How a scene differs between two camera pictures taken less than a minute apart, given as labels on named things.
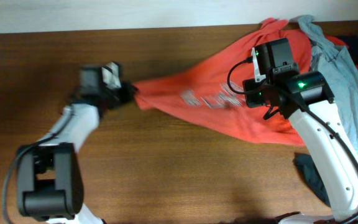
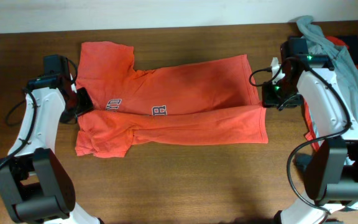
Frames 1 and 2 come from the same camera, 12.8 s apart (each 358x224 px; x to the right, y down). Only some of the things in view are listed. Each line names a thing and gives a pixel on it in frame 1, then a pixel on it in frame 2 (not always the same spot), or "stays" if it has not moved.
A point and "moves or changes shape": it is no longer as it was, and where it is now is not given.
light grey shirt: (347, 89) stays
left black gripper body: (120, 96) -> (82, 105)
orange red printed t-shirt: (213, 86) moves or changes shape
